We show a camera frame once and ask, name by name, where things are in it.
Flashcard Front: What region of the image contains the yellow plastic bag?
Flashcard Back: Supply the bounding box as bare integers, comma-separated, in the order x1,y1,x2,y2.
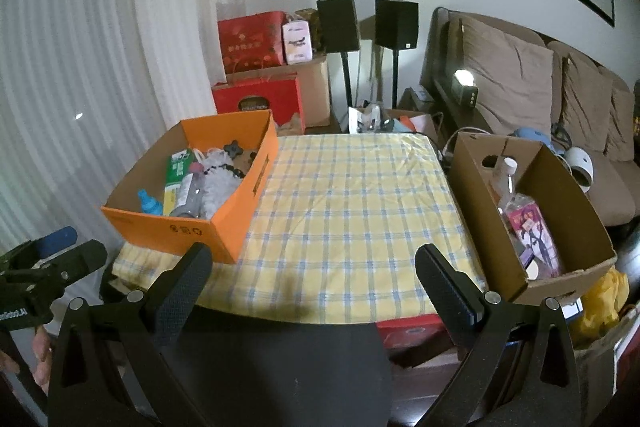
570,267,630,348

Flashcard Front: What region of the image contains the white plastic bag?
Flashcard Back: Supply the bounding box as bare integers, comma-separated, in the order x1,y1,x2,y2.
348,104,386,132

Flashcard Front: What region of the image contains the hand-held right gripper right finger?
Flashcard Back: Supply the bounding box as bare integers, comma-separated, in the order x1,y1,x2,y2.
415,243,581,427

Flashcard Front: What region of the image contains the red gift bag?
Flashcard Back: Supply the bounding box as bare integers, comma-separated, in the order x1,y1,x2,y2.
217,11,288,75

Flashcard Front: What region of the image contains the lit desk clock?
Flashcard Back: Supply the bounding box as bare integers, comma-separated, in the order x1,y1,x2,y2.
451,69,478,105

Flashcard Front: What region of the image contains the white cable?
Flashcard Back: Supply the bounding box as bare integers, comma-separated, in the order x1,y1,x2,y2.
440,127,481,158

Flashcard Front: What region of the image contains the dark wooden shelf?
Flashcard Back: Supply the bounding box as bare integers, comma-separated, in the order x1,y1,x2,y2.
632,79,640,148

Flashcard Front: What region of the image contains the small brown cushion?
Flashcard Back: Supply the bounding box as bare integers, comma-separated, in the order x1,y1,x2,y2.
605,84,636,158

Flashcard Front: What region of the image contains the pink printed packet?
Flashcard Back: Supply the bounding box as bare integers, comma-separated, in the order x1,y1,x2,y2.
500,199,563,280

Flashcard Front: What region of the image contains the brown sofa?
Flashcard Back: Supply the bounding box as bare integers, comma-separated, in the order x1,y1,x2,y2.
419,7,640,228

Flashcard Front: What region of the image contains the black speaker stand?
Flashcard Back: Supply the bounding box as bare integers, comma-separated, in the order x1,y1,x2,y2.
341,52,353,108
390,47,401,105

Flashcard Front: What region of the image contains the teal silicone funnel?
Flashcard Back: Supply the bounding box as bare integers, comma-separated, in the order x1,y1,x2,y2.
138,189,164,215

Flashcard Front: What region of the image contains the dark chair back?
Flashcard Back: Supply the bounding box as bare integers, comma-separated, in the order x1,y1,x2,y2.
165,307,393,427

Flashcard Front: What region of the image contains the red box under table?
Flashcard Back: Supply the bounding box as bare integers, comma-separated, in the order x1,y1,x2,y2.
377,314,461,358

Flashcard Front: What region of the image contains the black speaker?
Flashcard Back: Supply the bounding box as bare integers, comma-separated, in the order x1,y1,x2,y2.
316,0,360,54
375,0,420,48

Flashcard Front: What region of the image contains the clear plastic bottle white cap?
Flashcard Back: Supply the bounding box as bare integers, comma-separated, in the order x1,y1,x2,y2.
490,157,521,202

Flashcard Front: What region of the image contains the person's left hand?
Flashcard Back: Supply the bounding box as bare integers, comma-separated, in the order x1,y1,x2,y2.
0,327,52,395

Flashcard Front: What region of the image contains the orange cardboard box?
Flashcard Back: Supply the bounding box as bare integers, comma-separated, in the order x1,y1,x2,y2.
101,109,279,264

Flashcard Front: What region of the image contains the green toothpaste box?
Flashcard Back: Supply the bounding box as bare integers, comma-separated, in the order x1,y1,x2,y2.
164,148,198,208

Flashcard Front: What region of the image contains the white feather duster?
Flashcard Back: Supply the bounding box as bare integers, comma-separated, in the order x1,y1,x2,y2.
197,147,246,212

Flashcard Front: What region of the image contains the clear bottle with red cap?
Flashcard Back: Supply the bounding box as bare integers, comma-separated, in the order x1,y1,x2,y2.
170,164,206,219

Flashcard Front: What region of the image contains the pink and white pack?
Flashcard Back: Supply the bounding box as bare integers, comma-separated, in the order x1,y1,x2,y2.
281,21,315,65

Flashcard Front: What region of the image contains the red gift box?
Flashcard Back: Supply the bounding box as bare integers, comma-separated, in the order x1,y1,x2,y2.
211,77,306,128

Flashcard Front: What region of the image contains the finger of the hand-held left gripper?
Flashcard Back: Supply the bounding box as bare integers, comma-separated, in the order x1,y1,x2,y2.
0,239,108,292
0,227,78,270

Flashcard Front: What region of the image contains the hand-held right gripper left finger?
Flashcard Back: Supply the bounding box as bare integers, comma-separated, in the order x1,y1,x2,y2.
47,242,213,427

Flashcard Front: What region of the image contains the white curtain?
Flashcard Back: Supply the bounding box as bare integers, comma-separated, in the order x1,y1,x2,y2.
0,0,221,258

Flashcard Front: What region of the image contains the white round device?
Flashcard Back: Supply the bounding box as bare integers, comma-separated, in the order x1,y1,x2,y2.
565,147,596,192

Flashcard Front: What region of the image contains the brown cardboard box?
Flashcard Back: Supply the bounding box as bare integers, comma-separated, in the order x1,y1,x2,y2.
446,132,618,303

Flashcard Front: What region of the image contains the large brown cushion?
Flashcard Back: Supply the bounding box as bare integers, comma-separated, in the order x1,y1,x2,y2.
457,17,555,135

